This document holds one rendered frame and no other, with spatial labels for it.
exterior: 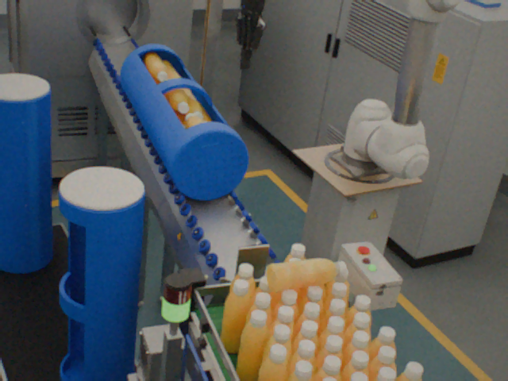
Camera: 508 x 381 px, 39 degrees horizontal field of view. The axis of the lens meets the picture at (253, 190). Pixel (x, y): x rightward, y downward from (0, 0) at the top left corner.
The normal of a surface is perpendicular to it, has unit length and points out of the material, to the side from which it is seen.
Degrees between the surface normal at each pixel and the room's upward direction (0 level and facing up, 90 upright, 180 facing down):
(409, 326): 0
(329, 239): 90
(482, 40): 90
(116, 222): 90
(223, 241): 0
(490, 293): 0
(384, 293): 90
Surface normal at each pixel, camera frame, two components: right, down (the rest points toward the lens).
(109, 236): 0.33, 0.50
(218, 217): 0.13, -0.86
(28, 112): 0.57, 0.47
